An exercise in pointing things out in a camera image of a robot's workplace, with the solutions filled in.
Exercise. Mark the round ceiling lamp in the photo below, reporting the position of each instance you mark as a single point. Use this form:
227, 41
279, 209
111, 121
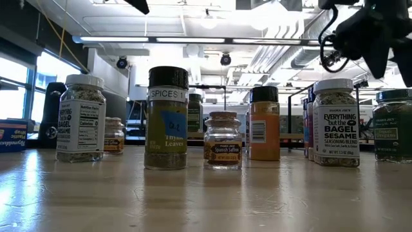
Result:
208, 21

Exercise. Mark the white-lidded bagel seasoning jar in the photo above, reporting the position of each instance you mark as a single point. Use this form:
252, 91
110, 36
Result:
82, 125
336, 135

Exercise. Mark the black-lidded purple-label spice jar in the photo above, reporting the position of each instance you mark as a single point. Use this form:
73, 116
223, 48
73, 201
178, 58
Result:
311, 129

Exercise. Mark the black ceiling spotlight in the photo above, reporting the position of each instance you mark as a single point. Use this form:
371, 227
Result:
121, 62
225, 59

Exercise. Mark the black-lidded thyme leaves jar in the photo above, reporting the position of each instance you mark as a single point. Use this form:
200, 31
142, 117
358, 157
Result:
165, 129

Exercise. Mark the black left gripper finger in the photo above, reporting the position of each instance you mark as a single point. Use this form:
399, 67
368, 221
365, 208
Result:
140, 4

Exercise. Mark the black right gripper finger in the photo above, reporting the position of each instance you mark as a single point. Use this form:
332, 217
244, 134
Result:
379, 54
404, 64

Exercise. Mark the linear ceiling light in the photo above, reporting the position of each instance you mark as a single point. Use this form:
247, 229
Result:
112, 39

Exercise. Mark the black-lidded blue-label spice jar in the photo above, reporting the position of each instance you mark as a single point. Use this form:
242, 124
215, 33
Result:
305, 135

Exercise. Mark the black-lidded orange spice jar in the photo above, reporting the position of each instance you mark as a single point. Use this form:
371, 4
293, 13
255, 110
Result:
264, 129

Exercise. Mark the silver ventilation duct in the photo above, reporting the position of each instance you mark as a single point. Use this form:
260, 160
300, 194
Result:
309, 58

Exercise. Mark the blue plastic wrap box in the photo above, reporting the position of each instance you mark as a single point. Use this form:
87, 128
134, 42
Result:
13, 137

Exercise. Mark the green-lidded oregano jar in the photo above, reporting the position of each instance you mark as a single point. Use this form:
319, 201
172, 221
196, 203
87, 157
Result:
195, 114
393, 135

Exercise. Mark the dark background workstation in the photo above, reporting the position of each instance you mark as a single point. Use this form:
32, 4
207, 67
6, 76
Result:
135, 119

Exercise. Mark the small cork-topped saffron jar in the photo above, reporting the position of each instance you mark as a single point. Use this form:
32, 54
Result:
222, 151
114, 137

